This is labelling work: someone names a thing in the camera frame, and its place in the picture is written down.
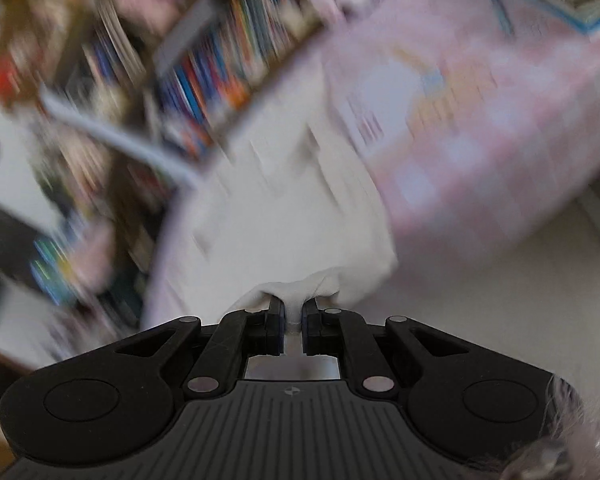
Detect cream t-shirt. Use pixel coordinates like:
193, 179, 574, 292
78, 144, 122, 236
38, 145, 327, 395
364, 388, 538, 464
140, 39, 398, 328

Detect pink checkered desk mat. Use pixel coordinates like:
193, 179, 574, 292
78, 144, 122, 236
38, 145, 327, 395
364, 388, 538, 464
323, 0, 600, 282

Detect wooden white bookshelf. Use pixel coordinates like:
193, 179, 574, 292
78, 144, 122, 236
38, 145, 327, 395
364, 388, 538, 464
41, 0, 322, 177

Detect row of colourful books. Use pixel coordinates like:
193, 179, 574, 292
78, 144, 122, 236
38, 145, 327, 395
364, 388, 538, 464
66, 0, 318, 160

